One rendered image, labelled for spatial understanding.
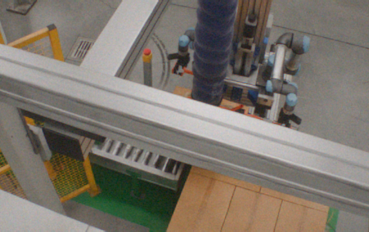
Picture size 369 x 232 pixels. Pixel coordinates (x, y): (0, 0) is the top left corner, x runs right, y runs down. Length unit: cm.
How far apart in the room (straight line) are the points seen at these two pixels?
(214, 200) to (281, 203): 54
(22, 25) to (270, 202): 376
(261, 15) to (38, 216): 301
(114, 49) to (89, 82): 29
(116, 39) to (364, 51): 494
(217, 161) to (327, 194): 23
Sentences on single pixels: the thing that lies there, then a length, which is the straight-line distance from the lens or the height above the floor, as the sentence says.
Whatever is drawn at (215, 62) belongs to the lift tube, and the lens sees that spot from 290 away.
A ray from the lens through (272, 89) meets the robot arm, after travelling 319.
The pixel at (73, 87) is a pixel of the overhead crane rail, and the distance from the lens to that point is 96.
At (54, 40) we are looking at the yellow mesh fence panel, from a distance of 279.
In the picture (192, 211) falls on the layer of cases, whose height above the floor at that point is 54.
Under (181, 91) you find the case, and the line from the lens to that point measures 366.
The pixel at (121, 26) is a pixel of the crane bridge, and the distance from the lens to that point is 130.
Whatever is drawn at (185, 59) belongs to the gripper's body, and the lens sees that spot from 350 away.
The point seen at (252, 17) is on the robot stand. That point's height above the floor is 157.
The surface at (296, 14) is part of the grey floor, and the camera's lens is 615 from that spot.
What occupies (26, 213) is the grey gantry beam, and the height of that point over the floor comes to 322.
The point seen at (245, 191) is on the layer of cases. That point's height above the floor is 54.
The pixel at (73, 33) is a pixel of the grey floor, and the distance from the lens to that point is 573.
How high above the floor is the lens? 395
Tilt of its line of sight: 55 degrees down
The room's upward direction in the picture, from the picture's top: 3 degrees clockwise
